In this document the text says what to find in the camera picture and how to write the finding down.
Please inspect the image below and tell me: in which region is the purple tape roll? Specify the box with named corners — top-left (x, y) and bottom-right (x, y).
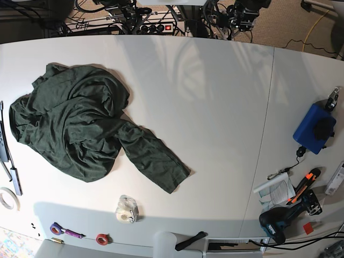
top-left (50, 222), bottom-right (64, 235)

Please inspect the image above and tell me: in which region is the black knob on box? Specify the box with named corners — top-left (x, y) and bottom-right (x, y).
top-left (313, 118), bottom-right (333, 141)

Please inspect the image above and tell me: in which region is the black strap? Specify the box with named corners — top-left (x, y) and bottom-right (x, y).
top-left (175, 231), bottom-right (207, 252)

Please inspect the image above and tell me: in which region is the grey remote panel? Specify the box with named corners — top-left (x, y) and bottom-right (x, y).
top-left (0, 121), bottom-right (9, 162)

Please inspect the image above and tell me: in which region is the teal cordless drill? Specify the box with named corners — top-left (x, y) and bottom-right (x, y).
top-left (259, 190), bottom-right (323, 245)

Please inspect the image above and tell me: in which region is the red square sticker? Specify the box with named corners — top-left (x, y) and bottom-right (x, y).
top-left (303, 222), bottom-right (315, 235)

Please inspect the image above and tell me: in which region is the white paper booklet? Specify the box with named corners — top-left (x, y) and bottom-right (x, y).
top-left (253, 173), bottom-right (295, 211)

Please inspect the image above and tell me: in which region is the purple pen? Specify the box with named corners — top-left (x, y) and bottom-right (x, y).
top-left (62, 228), bottom-right (85, 239)

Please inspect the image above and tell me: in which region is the dark green t-shirt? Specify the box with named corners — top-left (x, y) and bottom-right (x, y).
top-left (9, 63), bottom-right (190, 194)

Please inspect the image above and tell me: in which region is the grey usb hub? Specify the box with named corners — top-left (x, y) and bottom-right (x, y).
top-left (10, 168), bottom-right (23, 196)

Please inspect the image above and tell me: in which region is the white plastic tube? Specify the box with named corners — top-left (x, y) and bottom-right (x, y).
top-left (153, 232), bottom-right (177, 258)

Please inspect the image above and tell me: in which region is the blue box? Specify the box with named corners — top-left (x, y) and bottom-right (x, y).
top-left (293, 103), bottom-right (336, 157)

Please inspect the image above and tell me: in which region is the black power strip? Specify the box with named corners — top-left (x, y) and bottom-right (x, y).
top-left (131, 24), bottom-right (175, 35)

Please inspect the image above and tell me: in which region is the orange black utility knife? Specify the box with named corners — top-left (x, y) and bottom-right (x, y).
top-left (286, 168), bottom-right (321, 205)

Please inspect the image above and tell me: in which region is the silver carabiner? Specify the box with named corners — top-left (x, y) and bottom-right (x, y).
top-left (267, 167), bottom-right (290, 180)

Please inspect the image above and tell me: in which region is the white masking tape roll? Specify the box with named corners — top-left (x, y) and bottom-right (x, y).
top-left (0, 187), bottom-right (20, 211)

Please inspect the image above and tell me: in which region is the red tape roll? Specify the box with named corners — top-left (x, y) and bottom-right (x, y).
top-left (96, 234), bottom-right (110, 246)

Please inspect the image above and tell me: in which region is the yellow cable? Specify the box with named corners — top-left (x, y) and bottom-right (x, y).
top-left (302, 8), bottom-right (331, 52)

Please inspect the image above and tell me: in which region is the metal clip pulley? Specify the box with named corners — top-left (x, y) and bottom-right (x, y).
top-left (325, 87), bottom-right (340, 112)

